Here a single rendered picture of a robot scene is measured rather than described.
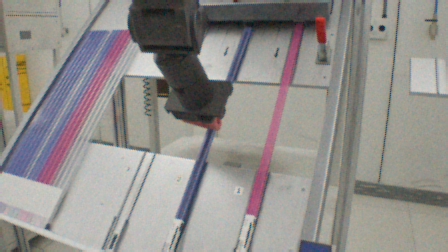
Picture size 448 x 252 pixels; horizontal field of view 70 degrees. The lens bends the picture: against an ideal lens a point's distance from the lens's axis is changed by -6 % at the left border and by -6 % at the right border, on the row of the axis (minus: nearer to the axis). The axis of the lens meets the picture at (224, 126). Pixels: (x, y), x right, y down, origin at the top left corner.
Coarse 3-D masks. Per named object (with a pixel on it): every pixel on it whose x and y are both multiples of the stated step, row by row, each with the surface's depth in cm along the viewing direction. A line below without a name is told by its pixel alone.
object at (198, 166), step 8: (248, 32) 72; (240, 40) 71; (248, 40) 72; (240, 48) 70; (240, 56) 69; (232, 64) 68; (232, 72) 67; (232, 80) 66; (208, 128) 61; (208, 136) 60; (208, 144) 59; (200, 152) 59; (208, 152) 60; (200, 160) 58; (200, 168) 57; (192, 176) 57; (192, 184) 56; (184, 192) 56; (192, 192) 56; (184, 200) 55; (184, 208) 54; (176, 216) 54; (184, 216) 54
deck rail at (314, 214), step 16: (352, 0) 69; (352, 16) 73; (336, 48) 63; (336, 64) 61; (336, 80) 59; (336, 96) 58; (336, 112) 56; (336, 128) 59; (320, 144) 54; (320, 160) 52; (320, 176) 51; (320, 192) 50; (320, 208) 48; (304, 224) 48; (320, 224) 51
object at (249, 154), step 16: (176, 144) 142; (192, 144) 142; (224, 144) 142; (240, 144) 142; (256, 144) 142; (208, 160) 124; (224, 160) 124; (240, 160) 124; (256, 160) 124; (272, 160) 124; (288, 160) 124; (304, 160) 124; (304, 176) 110; (336, 192) 99; (320, 240) 75
